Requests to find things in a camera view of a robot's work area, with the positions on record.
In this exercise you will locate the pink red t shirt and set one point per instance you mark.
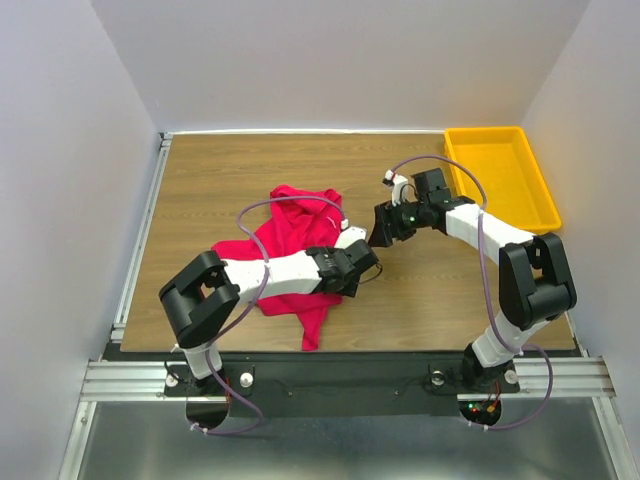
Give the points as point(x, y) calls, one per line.
point(301, 219)

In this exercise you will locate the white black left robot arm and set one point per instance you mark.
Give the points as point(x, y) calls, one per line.
point(201, 297)

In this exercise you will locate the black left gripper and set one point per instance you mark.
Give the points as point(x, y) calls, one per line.
point(350, 287)

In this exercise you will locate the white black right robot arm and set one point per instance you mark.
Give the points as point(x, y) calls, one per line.
point(535, 281)

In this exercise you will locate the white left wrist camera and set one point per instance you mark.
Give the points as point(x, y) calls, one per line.
point(349, 236)

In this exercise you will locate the yellow plastic tray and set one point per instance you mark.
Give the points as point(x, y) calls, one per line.
point(503, 162)

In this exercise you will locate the aluminium frame rail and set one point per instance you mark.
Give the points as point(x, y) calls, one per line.
point(144, 381)

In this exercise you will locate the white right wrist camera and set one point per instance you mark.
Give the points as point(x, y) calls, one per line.
point(399, 186)

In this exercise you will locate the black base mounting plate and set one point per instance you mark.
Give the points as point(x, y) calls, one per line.
point(358, 384)

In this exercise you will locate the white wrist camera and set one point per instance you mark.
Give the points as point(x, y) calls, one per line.
point(399, 186)
point(349, 236)

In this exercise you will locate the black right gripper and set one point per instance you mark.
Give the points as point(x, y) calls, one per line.
point(387, 225)

